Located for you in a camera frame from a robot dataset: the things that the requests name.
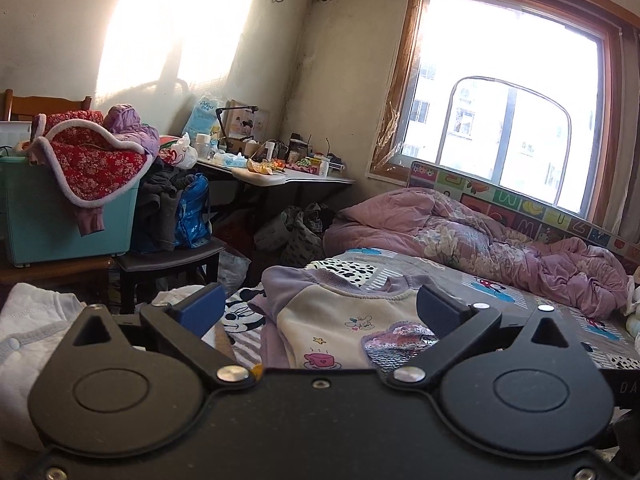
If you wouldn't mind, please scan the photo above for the cluttered dark desk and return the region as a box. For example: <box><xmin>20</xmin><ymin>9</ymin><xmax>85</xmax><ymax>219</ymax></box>
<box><xmin>194</xmin><ymin>148</ymin><xmax>357</xmax><ymax>221</ymax></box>

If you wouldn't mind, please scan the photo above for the wooden window frame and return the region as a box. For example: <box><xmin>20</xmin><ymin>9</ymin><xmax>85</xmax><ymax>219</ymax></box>
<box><xmin>366</xmin><ymin>0</ymin><xmax>626</xmax><ymax>226</ymax></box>

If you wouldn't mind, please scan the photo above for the colourful alphabet foam mat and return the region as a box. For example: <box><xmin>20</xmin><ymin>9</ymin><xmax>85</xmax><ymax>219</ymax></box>
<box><xmin>408</xmin><ymin>162</ymin><xmax>639</xmax><ymax>268</ymax></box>

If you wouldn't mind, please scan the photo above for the red floral padded jacket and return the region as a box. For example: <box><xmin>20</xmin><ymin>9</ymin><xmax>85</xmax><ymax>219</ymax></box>
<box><xmin>25</xmin><ymin>104</ymin><xmax>160</xmax><ymax>236</ymax></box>

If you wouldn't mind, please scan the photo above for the grey curtain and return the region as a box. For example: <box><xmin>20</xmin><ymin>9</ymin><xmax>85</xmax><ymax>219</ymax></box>
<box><xmin>618</xmin><ymin>28</ymin><xmax>639</xmax><ymax>243</ymax></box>

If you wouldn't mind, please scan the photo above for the blue bag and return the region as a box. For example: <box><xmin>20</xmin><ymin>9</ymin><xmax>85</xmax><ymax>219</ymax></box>
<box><xmin>174</xmin><ymin>174</ymin><xmax>210</xmax><ymax>248</ymax></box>

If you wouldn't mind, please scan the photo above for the teal plastic storage box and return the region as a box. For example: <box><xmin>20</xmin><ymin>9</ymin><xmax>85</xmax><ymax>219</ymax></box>
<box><xmin>1</xmin><ymin>156</ymin><xmax>138</xmax><ymax>266</ymax></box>

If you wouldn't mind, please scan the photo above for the white quilted garment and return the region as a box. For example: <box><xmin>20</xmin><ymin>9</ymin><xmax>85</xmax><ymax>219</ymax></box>
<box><xmin>0</xmin><ymin>283</ymin><xmax>86</xmax><ymax>451</ymax></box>

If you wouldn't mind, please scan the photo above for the lilac and cream sweatshirt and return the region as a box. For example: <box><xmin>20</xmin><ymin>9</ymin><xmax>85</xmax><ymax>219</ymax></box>
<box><xmin>248</xmin><ymin>266</ymin><xmax>438</xmax><ymax>372</ymax></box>

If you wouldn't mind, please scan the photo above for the pink crumpled quilt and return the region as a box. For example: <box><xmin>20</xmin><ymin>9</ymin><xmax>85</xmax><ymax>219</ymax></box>
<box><xmin>323</xmin><ymin>188</ymin><xmax>631</xmax><ymax>318</ymax></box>

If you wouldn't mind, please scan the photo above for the brown Mickey Mouse blanket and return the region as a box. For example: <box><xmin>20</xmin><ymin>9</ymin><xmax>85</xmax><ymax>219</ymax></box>
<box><xmin>221</xmin><ymin>248</ymin><xmax>639</xmax><ymax>372</ymax></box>

